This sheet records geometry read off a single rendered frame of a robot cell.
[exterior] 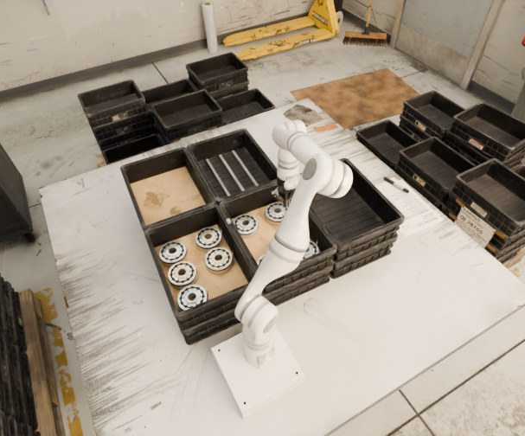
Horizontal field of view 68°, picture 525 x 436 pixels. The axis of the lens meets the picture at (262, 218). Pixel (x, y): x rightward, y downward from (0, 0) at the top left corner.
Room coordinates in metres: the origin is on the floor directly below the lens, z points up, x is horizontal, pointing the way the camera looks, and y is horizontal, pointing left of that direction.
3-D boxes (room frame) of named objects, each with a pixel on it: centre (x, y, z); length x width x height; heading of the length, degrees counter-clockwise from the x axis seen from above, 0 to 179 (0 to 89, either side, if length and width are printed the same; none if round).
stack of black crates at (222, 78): (2.79, 0.30, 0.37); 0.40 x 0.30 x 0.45; 117
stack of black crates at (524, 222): (1.40, -1.26, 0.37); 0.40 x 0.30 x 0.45; 27
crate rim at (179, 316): (0.81, 0.23, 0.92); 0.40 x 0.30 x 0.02; 24
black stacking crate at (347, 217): (1.06, -0.32, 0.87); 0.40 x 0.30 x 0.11; 24
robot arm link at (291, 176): (0.98, -0.10, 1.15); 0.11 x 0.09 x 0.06; 24
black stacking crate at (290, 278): (0.93, -0.05, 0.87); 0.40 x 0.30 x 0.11; 24
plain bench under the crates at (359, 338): (1.07, 0.03, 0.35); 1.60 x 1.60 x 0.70; 27
